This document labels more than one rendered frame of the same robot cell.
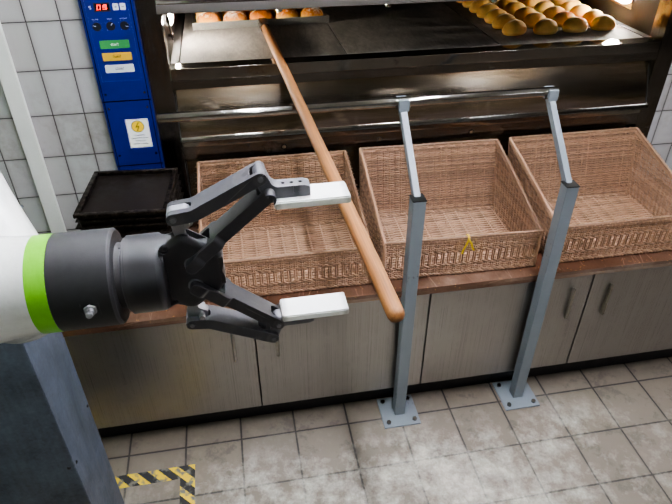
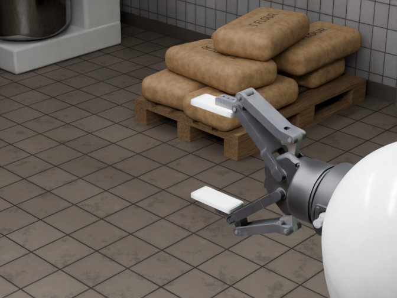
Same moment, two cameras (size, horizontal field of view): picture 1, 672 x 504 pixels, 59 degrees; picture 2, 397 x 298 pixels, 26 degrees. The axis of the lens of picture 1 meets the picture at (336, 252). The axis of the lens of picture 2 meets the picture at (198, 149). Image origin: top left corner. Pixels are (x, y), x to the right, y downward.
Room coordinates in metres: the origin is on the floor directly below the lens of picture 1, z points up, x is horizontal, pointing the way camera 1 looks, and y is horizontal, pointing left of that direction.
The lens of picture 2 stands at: (1.10, 0.83, 1.97)
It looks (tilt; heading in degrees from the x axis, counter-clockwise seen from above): 25 degrees down; 234
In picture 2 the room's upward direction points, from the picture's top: straight up
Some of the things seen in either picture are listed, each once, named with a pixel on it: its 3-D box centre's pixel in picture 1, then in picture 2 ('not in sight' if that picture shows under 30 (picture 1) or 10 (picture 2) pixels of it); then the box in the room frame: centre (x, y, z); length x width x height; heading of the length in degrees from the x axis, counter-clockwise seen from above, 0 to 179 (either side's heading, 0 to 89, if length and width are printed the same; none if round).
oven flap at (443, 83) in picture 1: (426, 98); not in sight; (2.11, -0.33, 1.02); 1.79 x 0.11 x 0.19; 100
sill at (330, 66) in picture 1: (427, 57); not in sight; (2.14, -0.33, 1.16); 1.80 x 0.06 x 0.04; 100
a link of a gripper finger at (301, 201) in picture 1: (310, 195); (217, 105); (0.48, 0.02, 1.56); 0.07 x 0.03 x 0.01; 101
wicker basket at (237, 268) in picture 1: (280, 220); not in sight; (1.75, 0.19, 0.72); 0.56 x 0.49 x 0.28; 100
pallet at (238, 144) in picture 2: not in sight; (253, 99); (-2.01, -2.85, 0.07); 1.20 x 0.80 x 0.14; 10
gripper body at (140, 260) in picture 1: (175, 269); (299, 185); (0.45, 0.15, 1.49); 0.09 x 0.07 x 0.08; 101
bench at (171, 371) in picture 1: (405, 302); not in sight; (1.81, -0.28, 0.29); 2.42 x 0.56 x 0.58; 100
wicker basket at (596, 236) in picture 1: (596, 190); not in sight; (1.96, -0.98, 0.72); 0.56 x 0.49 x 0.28; 100
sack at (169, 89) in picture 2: not in sight; (195, 80); (-1.68, -2.99, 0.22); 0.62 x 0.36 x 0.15; 16
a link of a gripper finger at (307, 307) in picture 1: (314, 306); (217, 199); (0.48, 0.02, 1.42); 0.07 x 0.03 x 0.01; 101
